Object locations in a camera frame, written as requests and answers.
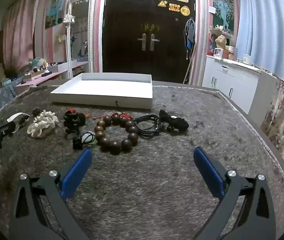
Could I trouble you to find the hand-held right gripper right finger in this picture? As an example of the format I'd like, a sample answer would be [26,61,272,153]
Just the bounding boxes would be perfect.
[193,146,276,240]

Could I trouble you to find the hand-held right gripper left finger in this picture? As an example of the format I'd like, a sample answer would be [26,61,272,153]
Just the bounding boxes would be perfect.
[9,148,93,240]

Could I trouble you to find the large wooden bead bracelet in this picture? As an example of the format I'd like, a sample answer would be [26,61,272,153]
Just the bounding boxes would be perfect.
[94,114,139,155]

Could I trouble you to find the black chunky bead strand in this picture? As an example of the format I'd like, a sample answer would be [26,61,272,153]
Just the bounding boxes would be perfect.
[159,109,189,132]

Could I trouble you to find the white shallow tray box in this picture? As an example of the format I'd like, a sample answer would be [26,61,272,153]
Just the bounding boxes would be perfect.
[50,73,154,110]

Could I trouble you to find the white scrunchie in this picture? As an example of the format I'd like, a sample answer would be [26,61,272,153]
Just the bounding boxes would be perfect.
[27,110,59,138]

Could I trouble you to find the wooden box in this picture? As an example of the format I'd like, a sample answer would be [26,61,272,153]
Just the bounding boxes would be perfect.
[23,70,45,80]

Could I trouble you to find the plush toy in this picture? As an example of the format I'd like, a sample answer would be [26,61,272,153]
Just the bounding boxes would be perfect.
[29,57,47,69]

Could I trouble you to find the pink shelf unit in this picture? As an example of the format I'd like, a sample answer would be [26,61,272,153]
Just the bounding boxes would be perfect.
[15,61,88,88]

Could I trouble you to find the white storage box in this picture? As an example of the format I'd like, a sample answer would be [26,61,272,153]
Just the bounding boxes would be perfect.
[49,60,77,72]

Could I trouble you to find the pink curtain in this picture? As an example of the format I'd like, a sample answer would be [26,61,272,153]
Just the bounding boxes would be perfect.
[3,0,45,73]

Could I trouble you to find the white cabinet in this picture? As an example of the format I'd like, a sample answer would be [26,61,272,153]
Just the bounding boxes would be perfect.
[202,56,277,115]

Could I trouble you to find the mop stick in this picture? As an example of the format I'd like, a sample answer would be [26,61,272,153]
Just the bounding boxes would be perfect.
[183,42,196,84]

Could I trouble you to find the dark double door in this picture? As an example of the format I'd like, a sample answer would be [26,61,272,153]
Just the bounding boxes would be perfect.
[102,0,196,83]

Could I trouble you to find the white framed standing mirror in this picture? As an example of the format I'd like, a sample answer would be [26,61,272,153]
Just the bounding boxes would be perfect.
[65,0,93,79]

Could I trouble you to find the beige figurine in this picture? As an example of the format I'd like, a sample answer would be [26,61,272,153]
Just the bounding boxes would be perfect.
[215,35,227,48]

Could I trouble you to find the blue curtain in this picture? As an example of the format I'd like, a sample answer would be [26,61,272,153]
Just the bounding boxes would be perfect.
[236,0,284,90]

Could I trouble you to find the white pendant black cord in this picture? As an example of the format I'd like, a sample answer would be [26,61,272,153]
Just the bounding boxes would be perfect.
[72,131,99,151]

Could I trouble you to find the black cord bracelet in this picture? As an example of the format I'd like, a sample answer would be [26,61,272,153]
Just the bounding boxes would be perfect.
[134,114,162,138]

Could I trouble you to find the wall poster with figures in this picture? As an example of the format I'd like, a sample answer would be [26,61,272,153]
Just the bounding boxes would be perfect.
[45,0,67,29]

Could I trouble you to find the hanging bags and cords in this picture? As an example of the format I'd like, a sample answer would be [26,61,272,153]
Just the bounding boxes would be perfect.
[183,17,196,60]

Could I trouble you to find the silver door handle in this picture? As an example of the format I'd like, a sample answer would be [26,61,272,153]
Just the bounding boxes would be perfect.
[150,33,160,52]
[137,33,147,52]

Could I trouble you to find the green wall poster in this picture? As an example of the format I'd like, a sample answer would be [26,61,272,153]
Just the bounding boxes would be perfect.
[212,0,234,34]

